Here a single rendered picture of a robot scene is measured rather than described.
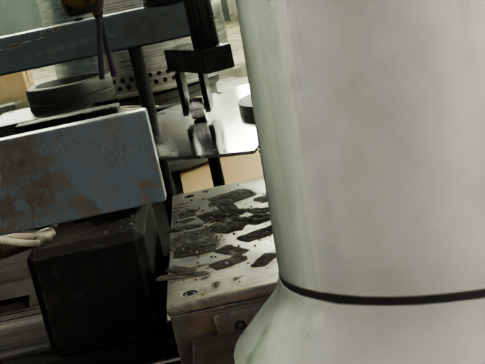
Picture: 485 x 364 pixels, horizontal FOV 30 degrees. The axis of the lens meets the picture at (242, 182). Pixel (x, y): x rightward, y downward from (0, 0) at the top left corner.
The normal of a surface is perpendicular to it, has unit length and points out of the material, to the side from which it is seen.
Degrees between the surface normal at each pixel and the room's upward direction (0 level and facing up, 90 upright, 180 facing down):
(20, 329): 90
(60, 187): 90
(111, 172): 90
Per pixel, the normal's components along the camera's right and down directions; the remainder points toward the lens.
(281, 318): -0.78, -0.56
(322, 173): -0.66, 0.21
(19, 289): 0.06, 0.24
